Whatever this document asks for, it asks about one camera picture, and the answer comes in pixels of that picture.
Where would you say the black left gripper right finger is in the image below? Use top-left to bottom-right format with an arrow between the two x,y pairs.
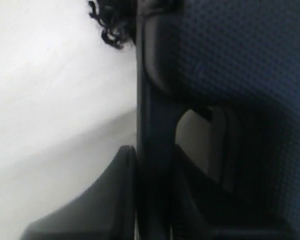
136,0 -> 215,240

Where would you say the black plastic case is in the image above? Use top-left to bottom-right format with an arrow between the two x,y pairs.
139,0 -> 300,240

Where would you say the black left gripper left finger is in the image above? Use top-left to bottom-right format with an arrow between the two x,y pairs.
21,145 -> 136,240

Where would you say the black cord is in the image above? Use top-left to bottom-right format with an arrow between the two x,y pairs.
87,0 -> 137,51

